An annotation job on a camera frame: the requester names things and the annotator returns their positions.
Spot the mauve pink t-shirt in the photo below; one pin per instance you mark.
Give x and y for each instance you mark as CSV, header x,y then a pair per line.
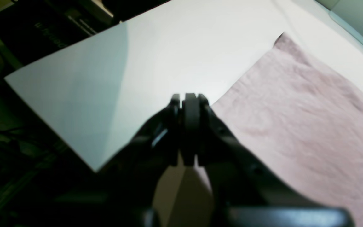
x,y
304,121

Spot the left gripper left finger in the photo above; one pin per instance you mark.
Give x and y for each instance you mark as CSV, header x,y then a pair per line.
x,y
124,191

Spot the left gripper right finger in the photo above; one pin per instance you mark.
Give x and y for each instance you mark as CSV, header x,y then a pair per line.
x,y
246,192

